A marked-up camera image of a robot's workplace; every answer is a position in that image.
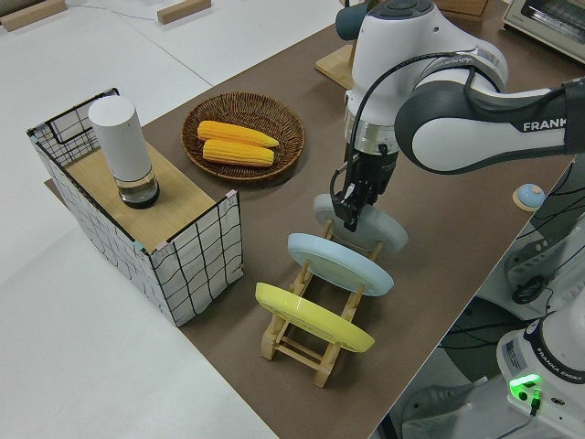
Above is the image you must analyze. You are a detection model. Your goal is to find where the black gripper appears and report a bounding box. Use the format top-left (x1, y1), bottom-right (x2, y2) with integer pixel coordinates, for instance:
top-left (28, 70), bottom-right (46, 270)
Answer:
top-left (335, 149), bottom-right (401, 233)

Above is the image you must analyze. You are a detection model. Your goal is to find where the gray plate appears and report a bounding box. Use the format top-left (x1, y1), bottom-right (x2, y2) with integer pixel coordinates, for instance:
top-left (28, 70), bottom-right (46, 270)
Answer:
top-left (312, 193), bottom-right (409, 258)

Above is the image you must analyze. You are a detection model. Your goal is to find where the light blue plate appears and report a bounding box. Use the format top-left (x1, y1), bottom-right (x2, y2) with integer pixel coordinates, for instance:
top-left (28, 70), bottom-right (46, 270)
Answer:
top-left (286, 231), bottom-right (396, 299)

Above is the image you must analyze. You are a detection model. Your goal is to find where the yellow plate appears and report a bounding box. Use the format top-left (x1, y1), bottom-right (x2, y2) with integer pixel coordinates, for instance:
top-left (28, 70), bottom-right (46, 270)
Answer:
top-left (254, 282), bottom-right (377, 354)

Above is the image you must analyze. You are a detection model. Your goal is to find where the low wooden plate rack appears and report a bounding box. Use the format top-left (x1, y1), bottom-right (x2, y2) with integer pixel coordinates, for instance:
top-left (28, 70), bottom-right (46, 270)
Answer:
top-left (260, 218), bottom-right (386, 390)

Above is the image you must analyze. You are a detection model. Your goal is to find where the brown table mat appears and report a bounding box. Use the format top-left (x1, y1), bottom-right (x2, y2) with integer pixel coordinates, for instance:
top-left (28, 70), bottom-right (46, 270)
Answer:
top-left (43, 0), bottom-right (578, 439)

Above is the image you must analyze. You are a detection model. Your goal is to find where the yellow corn cob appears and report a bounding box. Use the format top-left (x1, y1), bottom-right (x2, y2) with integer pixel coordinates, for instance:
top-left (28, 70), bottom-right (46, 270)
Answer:
top-left (197, 120), bottom-right (281, 149)
top-left (201, 138), bottom-right (276, 168)

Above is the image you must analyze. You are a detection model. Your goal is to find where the small wooden block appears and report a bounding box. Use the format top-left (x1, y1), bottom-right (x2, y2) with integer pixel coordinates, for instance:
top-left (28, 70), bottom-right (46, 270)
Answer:
top-left (314, 40), bottom-right (359, 90)

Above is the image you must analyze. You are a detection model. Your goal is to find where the brown wicker basket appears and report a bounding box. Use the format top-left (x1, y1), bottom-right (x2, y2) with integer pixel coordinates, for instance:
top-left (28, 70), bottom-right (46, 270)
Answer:
top-left (181, 91), bottom-right (307, 183)

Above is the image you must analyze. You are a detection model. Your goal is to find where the blue call bell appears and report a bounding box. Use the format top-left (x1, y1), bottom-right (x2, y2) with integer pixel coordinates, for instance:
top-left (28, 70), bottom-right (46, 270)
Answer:
top-left (513, 182), bottom-right (546, 212)

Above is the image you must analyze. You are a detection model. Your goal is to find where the wooden shelf board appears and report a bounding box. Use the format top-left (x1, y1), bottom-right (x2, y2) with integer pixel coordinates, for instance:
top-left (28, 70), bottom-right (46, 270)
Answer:
top-left (63, 141), bottom-right (218, 251)

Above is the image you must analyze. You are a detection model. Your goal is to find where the dark teal mug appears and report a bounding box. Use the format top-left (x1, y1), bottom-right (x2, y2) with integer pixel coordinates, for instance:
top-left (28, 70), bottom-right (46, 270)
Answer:
top-left (335, 3), bottom-right (369, 42)

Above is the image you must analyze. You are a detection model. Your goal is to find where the wooden drawer box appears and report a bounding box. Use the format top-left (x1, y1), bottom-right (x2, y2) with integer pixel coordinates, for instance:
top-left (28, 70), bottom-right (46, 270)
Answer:
top-left (433, 0), bottom-right (495, 19)

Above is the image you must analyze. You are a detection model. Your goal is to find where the white cylindrical bottle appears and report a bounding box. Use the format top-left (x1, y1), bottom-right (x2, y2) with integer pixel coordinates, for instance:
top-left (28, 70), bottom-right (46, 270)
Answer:
top-left (88, 94), bottom-right (162, 211)

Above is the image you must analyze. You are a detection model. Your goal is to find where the white toaster oven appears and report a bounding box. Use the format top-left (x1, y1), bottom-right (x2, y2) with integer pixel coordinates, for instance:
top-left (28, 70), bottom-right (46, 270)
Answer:
top-left (501, 0), bottom-right (585, 70)

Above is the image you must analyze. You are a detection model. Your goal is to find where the short wooden block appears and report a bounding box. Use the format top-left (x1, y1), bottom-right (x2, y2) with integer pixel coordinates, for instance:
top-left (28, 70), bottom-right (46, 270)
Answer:
top-left (156, 0), bottom-right (214, 26)

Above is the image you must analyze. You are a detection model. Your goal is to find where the long wooden block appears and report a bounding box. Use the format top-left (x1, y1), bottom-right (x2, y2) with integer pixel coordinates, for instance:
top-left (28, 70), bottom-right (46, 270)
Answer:
top-left (0, 0), bottom-right (69, 33)

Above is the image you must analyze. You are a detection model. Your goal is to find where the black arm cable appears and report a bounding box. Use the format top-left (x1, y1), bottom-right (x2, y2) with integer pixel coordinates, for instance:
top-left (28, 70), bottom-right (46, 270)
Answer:
top-left (329, 48), bottom-right (504, 205)

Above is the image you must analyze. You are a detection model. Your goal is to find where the wire grid box with cloth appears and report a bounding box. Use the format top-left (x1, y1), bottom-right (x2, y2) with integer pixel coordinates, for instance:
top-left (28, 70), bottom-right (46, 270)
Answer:
top-left (26, 87), bottom-right (245, 329)

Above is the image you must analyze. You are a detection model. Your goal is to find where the black cable bundle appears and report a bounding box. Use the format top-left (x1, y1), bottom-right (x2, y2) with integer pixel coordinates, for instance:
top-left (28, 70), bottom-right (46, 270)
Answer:
top-left (502, 180), bottom-right (585, 308)

